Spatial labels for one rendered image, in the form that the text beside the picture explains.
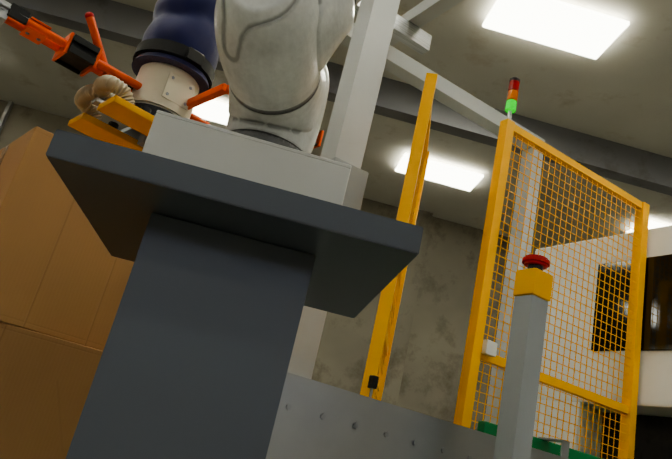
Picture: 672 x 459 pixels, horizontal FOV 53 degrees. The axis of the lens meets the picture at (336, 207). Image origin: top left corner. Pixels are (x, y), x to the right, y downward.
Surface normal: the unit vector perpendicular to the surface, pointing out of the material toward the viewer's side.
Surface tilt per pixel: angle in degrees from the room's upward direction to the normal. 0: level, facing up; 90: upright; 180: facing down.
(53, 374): 90
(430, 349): 90
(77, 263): 90
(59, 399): 90
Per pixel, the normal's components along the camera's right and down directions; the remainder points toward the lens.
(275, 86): 0.14, 0.90
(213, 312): 0.14, -0.32
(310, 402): 0.53, -0.19
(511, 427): -0.81, -0.37
